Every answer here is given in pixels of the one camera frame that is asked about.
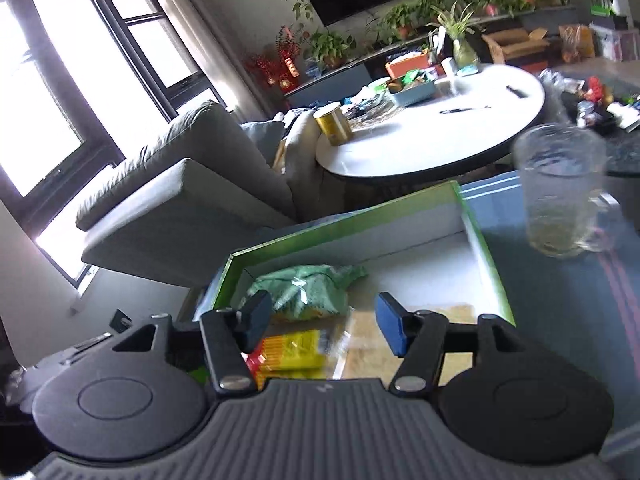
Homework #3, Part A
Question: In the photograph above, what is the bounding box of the red leaf decoration plant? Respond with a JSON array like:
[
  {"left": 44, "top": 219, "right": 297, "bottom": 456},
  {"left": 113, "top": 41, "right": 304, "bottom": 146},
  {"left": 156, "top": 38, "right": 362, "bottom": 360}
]
[{"left": 244, "top": 25, "right": 307, "bottom": 93}]

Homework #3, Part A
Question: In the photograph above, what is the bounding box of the blue basket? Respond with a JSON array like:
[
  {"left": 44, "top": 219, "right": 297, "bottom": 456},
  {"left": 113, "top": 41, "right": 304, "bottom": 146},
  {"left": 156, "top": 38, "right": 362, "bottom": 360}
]
[{"left": 387, "top": 77, "right": 440, "bottom": 107}]

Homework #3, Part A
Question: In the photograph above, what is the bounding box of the black framed window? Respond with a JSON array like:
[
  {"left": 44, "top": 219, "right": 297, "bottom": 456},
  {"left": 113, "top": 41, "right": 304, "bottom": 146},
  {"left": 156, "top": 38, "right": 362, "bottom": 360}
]
[
  {"left": 92, "top": 0, "right": 227, "bottom": 118},
  {"left": 0, "top": 0, "right": 126, "bottom": 202}
]

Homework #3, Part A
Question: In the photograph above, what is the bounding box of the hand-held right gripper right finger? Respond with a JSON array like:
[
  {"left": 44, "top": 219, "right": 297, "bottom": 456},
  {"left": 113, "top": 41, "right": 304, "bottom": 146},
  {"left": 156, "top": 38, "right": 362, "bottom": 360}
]
[{"left": 376, "top": 292, "right": 532, "bottom": 395}]

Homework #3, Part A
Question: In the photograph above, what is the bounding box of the green snack bag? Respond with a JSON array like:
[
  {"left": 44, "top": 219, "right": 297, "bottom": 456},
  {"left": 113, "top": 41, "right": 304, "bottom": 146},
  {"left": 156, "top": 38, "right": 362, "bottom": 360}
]
[{"left": 240, "top": 264, "right": 369, "bottom": 323}]

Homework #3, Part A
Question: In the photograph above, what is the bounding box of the green cardboard box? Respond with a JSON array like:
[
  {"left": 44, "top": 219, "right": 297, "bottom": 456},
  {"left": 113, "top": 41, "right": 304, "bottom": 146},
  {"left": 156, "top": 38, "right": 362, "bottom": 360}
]
[{"left": 192, "top": 180, "right": 517, "bottom": 383}]

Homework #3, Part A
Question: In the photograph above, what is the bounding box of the orange lidded box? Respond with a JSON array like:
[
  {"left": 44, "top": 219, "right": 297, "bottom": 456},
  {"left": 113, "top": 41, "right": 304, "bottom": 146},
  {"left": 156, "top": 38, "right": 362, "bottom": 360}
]
[{"left": 384, "top": 52, "right": 433, "bottom": 78}]

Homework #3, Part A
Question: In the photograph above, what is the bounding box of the gold can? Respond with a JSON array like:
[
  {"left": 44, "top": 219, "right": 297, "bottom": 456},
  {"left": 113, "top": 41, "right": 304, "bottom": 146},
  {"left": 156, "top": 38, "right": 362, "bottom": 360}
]
[{"left": 313, "top": 102, "right": 354, "bottom": 147}]

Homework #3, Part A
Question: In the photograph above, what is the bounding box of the yellow red snack packet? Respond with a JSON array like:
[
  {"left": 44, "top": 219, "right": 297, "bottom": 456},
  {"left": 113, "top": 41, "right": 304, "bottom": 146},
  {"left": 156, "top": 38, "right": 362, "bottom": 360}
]
[{"left": 245, "top": 329, "right": 346, "bottom": 387}]

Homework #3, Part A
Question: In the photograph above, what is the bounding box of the heap of papers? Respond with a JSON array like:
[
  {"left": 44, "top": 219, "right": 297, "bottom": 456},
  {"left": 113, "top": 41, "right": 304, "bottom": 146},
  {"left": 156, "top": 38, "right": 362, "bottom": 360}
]
[{"left": 345, "top": 80, "right": 401, "bottom": 128}]

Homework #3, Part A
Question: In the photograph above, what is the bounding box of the open brown cardboard box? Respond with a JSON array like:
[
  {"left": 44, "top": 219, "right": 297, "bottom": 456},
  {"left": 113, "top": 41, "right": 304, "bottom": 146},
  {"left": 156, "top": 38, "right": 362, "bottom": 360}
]
[{"left": 481, "top": 25, "right": 549, "bottom": 64}]

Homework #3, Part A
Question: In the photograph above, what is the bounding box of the dark television cabinet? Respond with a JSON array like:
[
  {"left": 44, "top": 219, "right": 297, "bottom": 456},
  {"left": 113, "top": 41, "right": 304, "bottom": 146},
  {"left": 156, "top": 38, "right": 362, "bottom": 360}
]
[{"left": 284, "top": 5, "right": 581, "bottom": 109}]

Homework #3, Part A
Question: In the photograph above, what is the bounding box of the round white table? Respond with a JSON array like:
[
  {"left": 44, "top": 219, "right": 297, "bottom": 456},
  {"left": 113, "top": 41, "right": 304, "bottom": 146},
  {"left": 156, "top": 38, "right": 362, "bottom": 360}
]
[{"left": 315, "top": 62, "right": 546, "bottom": 182}]

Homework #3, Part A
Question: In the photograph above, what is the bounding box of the grey armchair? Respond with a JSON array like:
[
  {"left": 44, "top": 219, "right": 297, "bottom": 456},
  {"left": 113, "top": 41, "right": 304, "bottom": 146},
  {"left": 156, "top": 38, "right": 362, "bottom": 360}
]
[{"left": 75, "top": 100, "right": 323, "bottom": 288}]

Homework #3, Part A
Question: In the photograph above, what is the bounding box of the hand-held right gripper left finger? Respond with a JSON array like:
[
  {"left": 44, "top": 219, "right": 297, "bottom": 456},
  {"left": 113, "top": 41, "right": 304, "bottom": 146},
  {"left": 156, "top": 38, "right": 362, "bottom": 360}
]
[{"left": 112, "top": 290, "right": 274, "bottom": 395}]

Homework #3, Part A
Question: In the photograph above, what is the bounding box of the clear storage bin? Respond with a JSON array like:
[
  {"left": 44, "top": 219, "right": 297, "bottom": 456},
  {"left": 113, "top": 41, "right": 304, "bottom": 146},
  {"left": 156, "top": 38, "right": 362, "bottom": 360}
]
[{"left": 597, "top": 25, "right": 640, "bottom": 61}]

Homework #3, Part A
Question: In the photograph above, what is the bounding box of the glass pitcher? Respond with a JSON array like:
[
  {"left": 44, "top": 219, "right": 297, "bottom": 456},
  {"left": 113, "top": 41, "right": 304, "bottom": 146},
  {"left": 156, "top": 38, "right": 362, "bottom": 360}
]
[{"left": 512, "top": 124, "right": 622, "bottom": 260}]

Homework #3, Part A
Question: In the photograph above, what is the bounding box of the spider plant in vase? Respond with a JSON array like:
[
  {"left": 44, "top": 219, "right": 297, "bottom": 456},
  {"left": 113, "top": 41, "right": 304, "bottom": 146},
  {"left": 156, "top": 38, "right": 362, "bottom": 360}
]
[{"left": 429, "top": 2, "right": 485, "bottom": 70}]

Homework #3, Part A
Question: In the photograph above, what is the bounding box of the dark marble table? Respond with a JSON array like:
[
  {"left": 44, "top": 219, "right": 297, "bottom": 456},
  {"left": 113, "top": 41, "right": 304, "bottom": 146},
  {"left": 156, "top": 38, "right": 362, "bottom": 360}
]
[{"left": 542, "top": 67, "right": 640, "bottom": 178}]

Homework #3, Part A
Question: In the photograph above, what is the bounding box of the beige curtain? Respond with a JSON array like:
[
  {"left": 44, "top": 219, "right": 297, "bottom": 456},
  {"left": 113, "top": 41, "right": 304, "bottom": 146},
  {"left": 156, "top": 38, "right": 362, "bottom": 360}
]
[{"left": 140, "top": 0, "right": 273, "bottom": 126}]

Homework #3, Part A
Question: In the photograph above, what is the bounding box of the orange paper bag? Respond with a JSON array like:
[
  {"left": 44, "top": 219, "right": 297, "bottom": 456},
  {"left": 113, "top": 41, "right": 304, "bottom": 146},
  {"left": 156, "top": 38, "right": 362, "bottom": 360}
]
[{"left": 557, "top": 24, "right": 597, "bottom": 63}]

